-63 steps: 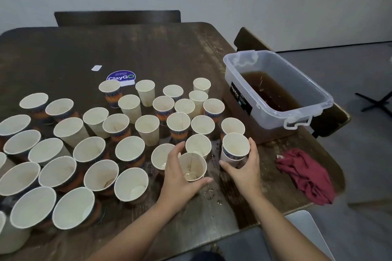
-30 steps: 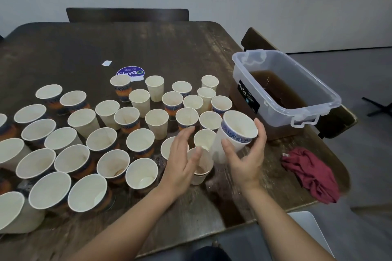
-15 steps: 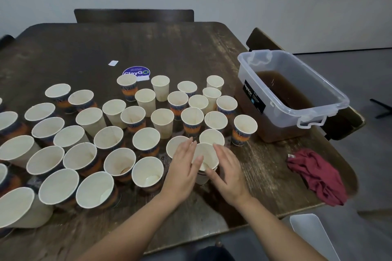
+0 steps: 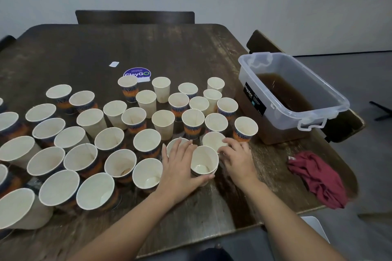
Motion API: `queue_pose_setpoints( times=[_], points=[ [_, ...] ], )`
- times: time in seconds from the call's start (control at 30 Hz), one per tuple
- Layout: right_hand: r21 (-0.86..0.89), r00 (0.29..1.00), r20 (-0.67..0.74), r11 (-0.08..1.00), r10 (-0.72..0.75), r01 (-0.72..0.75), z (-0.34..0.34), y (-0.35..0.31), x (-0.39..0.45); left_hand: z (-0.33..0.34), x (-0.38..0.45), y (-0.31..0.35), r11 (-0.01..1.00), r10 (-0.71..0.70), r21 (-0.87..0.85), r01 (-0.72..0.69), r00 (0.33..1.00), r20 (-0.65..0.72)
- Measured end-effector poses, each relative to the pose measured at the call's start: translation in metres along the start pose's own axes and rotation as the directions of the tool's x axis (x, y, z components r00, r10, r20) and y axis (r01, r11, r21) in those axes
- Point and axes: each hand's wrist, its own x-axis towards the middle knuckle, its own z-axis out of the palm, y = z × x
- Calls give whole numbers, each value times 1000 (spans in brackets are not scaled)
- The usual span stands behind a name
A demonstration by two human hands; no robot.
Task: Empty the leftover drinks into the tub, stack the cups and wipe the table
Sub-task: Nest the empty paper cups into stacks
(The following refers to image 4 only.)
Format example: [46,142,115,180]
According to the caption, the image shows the person's right hand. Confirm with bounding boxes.
[217,137,261,191]

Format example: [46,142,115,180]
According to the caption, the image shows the person's left hand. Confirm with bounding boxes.
[154,138,216,206]

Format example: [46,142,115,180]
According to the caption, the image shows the patterned paper cup stack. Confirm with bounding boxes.
[190,145,219,178]

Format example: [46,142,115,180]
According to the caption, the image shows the clear plastic storage bin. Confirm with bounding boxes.
[238,52,351,145]

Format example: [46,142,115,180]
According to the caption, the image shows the group of paper cups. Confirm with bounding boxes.
[0,75,259,231]

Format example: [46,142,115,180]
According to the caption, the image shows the person's right forearm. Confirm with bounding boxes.
[245,178,332,261]

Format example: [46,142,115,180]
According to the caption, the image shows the person's left forearm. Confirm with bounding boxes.
[70,193,185,261]

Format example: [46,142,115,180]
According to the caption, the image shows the dark red cloth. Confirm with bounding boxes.
[288,151,349,210]

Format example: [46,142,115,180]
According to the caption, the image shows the round blue sticker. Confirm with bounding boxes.
[122,67,152,82]

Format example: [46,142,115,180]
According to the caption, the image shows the dark wooden chair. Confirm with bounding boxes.
[246,29,366,144]
[75,10,196,25]

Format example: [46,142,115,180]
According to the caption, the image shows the dark wooden table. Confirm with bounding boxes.
[0,23,359,261]

